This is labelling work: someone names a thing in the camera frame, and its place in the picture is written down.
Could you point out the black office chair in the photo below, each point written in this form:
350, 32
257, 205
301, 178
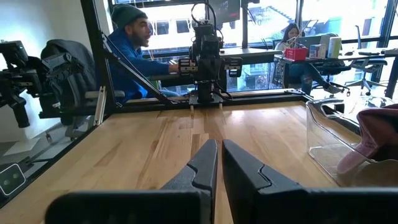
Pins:
88, 71

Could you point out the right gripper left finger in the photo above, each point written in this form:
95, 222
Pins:
186, 202

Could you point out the white green cylinder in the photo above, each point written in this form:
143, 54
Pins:
334, 46

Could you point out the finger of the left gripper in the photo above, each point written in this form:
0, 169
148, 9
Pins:
233, 65
188, 67

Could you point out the red box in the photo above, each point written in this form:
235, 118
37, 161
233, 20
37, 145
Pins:
296, 54

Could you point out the clear plastic bin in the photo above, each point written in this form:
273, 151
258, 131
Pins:
323, 133

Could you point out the hanging black monitor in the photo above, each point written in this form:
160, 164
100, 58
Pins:
225, 11

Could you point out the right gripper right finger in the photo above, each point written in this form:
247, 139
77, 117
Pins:
255, 199

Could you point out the grey laptop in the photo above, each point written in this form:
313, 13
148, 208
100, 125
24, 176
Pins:
311, 42

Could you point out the white blue box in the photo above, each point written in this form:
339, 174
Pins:
317, 51

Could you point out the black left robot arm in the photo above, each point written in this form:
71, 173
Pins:
206, 46

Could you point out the long office desk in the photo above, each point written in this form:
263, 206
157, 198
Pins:
357, 57

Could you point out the grey office chair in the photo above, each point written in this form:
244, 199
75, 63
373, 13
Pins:
367, 63

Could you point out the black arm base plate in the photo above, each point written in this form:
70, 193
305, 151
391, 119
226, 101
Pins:
199, 100

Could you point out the dark office desk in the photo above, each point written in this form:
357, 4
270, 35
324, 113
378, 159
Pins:
248, 53

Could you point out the person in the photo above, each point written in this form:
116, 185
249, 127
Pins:
290, 32
130, 59

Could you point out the silver aluminium bar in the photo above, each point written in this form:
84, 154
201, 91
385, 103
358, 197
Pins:
100, 107

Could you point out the silver-faced table-level camera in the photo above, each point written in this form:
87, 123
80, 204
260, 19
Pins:
12, 180

